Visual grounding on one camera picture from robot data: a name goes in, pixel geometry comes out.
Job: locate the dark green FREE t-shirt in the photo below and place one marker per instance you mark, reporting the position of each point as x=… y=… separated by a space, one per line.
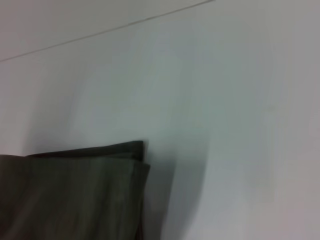
x=75 y=195

